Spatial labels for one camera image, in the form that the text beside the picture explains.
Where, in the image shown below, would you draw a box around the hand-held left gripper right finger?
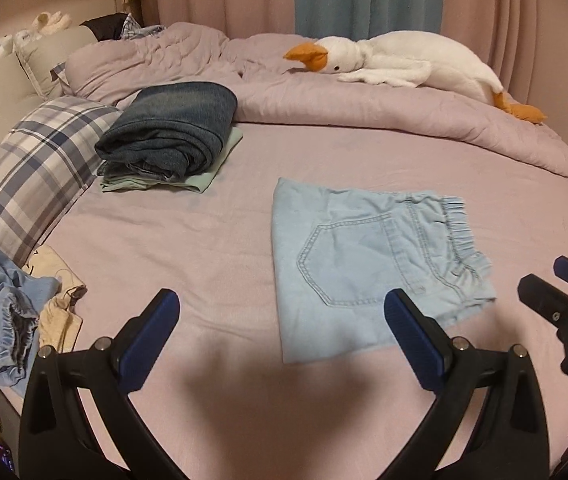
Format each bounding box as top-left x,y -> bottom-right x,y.
383,288 -> 550,480

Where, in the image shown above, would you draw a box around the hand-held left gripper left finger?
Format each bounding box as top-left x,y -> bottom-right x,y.
18,288 -> 187,480

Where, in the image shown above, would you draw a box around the light blue denim pants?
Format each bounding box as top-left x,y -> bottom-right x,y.
270,176 -> 499,365

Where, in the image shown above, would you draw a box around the cream cloth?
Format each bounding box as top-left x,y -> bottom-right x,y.
24,245 -> 87,353

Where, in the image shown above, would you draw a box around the pink bed sheet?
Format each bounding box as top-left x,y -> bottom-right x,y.
0,122 -> 568,480

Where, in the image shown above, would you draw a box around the folded light green garment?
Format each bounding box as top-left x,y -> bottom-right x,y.
100,126 -> 243,194

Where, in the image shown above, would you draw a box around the plaid pillow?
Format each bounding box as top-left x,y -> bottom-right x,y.
0,97 -> 124,267

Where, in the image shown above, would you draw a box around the folded dark blue jeans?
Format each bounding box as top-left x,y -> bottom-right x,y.
95,81 -> 238,181

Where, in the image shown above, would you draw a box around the pink duvet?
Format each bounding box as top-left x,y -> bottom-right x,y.
61,22 -> 568,188

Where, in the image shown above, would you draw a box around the white goose plush toy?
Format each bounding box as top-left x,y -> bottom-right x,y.
283,31 -> 547,125

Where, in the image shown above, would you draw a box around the beige pillow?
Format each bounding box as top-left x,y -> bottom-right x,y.
14,25 -> 100,100

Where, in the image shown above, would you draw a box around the blue checked shirt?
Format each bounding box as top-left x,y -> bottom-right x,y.
120,12 -> 167,41

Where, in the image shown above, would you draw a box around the dark garment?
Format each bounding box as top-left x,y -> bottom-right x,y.
80,12 -> 132,42

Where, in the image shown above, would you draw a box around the cream plush toy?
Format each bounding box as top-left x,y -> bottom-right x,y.
31,11 -> 73,38

